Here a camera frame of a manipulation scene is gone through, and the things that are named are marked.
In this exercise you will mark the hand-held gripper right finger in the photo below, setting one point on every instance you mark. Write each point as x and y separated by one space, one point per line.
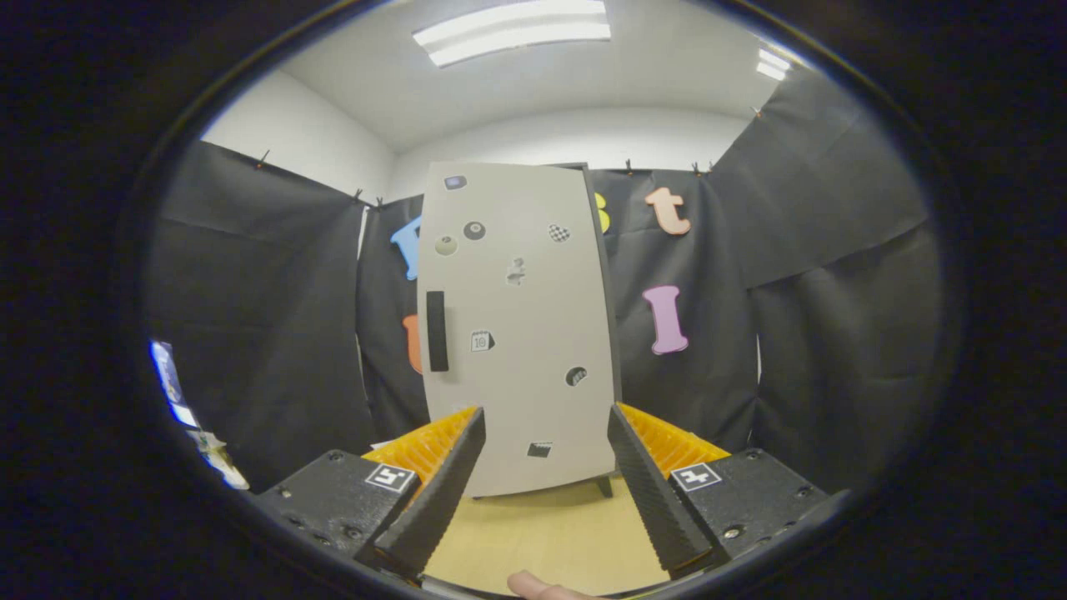
650 492

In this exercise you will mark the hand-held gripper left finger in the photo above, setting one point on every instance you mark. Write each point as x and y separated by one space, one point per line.
442 492

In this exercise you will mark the dark grey shoe cabinet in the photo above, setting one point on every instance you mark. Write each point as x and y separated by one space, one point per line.
605 485

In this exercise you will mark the light grey shoe cabinet door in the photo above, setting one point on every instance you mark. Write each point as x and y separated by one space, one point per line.
533 375

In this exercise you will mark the black backdrop cloth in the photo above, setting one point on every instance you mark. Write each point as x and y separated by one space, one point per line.
834 333

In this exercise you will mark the small ceiling light panel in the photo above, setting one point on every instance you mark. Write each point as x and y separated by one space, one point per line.
773 64

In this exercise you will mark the long ceiling light panel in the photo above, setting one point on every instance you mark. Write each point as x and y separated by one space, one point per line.
513 32

